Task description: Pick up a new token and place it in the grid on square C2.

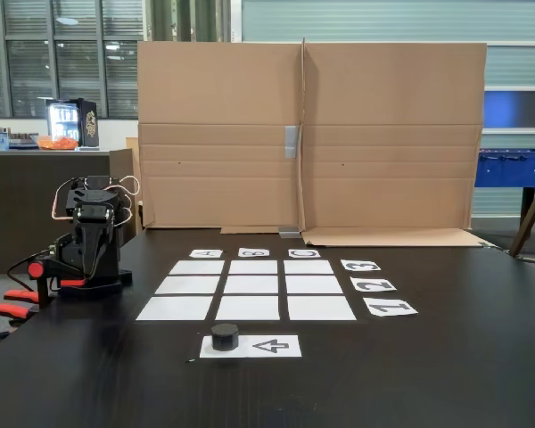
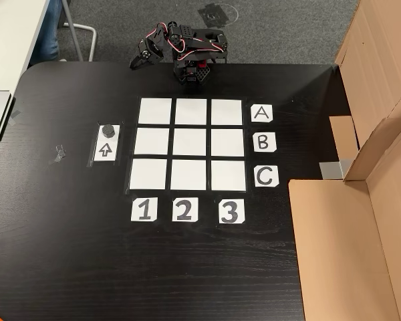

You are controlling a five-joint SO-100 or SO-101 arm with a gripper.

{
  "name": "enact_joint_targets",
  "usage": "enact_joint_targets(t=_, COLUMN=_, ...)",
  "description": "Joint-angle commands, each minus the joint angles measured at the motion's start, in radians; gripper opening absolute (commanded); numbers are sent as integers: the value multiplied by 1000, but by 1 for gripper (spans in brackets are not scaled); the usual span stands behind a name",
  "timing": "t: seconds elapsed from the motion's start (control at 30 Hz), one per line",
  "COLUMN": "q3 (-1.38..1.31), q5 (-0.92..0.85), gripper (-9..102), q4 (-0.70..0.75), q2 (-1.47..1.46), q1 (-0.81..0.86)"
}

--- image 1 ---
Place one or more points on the black round token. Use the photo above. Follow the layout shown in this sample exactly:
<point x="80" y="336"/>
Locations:
<point x="225" y="339"/>

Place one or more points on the white paper grid square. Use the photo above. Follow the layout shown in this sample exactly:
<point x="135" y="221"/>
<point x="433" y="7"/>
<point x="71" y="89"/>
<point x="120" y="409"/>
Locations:
<point x="309" y="267"/>
<point x="197" y="267"/>
<point x="187" y="285"/>
<point x="174" y="308"/>
<point x="314" y="285"/>
<point x="322" y="308"/>
<point x="253" y="267"/>
<point x="247" y="308"/>
<point x="251" y="285"/>

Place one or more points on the red and black clamp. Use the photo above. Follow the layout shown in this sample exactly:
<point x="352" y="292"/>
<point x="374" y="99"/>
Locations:
<point x="36" y="269"/>

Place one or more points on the dark brown counter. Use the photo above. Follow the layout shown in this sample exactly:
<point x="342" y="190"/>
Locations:
<point x="22" y="200"/>

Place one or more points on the bowl of orange snacks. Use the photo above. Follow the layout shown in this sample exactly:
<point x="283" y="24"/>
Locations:
<point x="58" y="142"/>

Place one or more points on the paper sheet with letter A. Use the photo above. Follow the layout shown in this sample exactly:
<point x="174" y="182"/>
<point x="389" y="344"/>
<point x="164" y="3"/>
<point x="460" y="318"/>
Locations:
<point x="192" y="253"/>

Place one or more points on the black mini fridge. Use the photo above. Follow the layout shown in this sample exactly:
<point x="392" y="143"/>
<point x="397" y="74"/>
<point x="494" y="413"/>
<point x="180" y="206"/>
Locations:
<point x="89" y="122"/>

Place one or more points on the paper sheet with letter B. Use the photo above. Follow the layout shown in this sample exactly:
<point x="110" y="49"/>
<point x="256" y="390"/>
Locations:
<point x="242" y="252"/>

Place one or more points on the large brown cardboard panel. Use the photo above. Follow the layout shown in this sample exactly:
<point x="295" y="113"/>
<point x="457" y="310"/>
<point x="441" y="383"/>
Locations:
<point x="218" y="98"/>
<point x="392" y="98"/>

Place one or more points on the grey tape strip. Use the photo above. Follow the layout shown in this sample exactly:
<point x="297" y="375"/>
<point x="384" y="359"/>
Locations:
<point x="289" y="232"/>
<point x="291" y="142"/>

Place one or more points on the paper sheet with letter C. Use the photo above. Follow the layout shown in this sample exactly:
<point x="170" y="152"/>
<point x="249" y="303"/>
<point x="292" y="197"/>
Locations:
<point x="292" y="253"/>

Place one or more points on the white paper sheet with arrow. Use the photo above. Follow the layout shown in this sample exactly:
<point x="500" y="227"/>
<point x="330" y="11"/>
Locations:
<point x="276" y="347"/>

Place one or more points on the paper sheet with number 3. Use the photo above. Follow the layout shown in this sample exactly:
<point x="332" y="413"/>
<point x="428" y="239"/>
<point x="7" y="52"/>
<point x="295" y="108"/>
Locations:
<point x="345" y="267"/>

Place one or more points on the paper sheet with number 2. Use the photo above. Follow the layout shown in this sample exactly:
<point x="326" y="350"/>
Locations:
<point x="359" y="289"/>

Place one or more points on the paper sheet with number 1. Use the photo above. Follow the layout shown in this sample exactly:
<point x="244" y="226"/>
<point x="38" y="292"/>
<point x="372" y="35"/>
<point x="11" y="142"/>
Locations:
<point x="374" y="313"/>

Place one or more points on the blue foosball table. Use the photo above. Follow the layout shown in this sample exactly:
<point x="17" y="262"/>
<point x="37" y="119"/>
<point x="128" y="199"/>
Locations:
<point x="508" y="171"/>

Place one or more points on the brown wooden stand leg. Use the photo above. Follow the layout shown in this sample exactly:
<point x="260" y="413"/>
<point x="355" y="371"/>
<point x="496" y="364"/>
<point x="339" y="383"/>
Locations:
<point x="528" y="223"/>

